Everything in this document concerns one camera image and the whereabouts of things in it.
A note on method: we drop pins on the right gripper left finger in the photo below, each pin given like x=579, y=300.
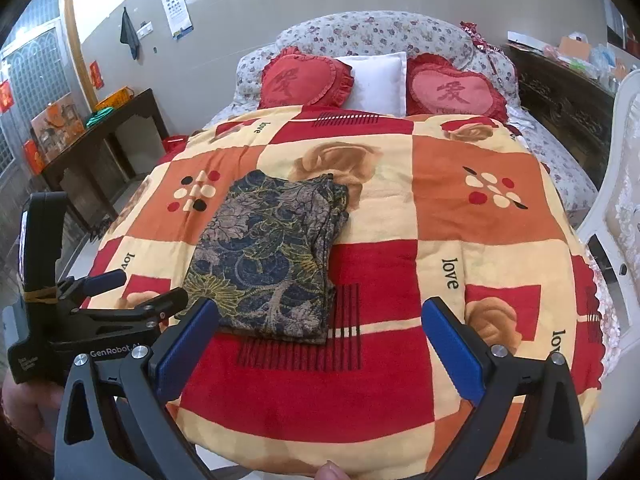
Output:
x=113, y=422

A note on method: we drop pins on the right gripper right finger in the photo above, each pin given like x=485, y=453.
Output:
x=548, y=441

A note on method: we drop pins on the dark floral patterned shirt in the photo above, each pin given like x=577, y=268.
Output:
x=264, y=257

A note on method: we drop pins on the person's left hand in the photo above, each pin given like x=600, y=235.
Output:
x=23, y=404

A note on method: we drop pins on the dark wooden side table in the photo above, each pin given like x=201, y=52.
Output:
x=83, y=155

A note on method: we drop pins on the white upholstered chair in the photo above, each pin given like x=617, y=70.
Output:
x=613, y=220

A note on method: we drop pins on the orange box on table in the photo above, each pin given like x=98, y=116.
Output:
x=117, y=99

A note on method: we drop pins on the red orange patchwork blanket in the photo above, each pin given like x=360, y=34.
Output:
x=446, y=205

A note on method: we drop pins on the dark carved wooden cabinet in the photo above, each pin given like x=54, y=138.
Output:
x=572, y=107

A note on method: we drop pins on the left red heart cushion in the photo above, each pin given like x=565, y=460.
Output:
x=297, y=78

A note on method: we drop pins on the red heart cushion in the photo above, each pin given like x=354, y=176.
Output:
x=435, y=86
x=297, y=78

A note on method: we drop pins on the right red heart cushion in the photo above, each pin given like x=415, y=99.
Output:
x=435, y=86

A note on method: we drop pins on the white square pillow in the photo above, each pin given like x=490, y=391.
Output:
x=379, y=83

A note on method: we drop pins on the floral padded headboard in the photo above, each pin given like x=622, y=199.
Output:
x=375, y=33

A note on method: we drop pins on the dark cloth on wall hook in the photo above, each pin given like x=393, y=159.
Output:
x=129, y=36

